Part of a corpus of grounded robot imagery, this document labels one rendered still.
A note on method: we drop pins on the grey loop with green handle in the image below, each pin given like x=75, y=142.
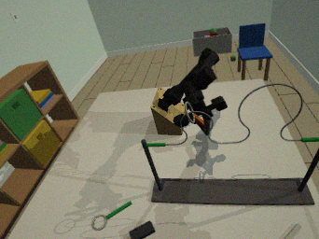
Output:
x=111, y=215

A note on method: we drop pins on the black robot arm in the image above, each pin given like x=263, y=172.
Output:
x=198, y=79

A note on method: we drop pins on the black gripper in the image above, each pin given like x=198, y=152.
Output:
x=218, y=103

